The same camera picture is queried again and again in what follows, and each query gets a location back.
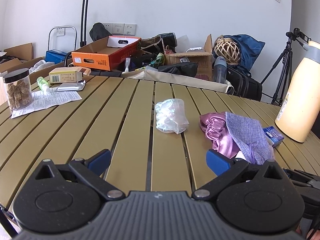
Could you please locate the orange cardboard box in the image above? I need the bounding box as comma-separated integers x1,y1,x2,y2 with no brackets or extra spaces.
72,36,142,71

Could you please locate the grey water bottle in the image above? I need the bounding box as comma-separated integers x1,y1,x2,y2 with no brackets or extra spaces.
213,56,227,83

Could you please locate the small green bottle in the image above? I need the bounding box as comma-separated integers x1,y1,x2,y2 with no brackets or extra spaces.
37,76,52,94

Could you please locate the folding slatted camping table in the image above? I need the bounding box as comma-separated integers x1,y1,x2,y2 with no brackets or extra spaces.
0,74,320,210

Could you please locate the clear jar with snacks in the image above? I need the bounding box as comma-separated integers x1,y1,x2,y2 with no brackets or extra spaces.
3,68,33,111

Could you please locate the purple woven pouch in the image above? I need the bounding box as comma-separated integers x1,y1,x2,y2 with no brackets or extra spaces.
225,112,274,165

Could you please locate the printed paper leaflet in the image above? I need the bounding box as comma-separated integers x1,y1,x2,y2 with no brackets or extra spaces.
11,89,82,119

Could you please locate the silver foil pouch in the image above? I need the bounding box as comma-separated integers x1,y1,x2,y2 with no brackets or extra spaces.
57,80,86,92

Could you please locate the open brown cardboard box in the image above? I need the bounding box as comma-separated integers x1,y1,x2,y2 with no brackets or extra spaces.
165,34,214,81

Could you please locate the blue bag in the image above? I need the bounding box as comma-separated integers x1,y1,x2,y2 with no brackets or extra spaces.
223,34,265,75

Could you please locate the woven rattan ball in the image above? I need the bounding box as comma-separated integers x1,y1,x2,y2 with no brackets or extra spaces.
213,35,241,66

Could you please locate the small yellow medicine box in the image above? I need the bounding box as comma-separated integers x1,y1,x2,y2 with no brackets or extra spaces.
49,67,91,84

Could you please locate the black camera tripod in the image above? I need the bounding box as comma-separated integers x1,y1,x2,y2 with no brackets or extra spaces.
260,28,312,106

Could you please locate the person's hand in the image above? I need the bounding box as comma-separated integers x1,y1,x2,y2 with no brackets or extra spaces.
296,225,319,240

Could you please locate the yellow thermos jug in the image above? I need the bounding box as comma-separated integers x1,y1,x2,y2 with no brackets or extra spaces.
275,41,320,143

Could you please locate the crumpled clear plastic bag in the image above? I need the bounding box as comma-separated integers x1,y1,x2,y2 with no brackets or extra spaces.
155,99,189,134

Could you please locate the pink satin cloth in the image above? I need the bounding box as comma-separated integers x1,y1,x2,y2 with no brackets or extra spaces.
200,112,240,159

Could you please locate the small blue white box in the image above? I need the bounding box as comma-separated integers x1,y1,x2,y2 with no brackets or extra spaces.
263,126,284,148

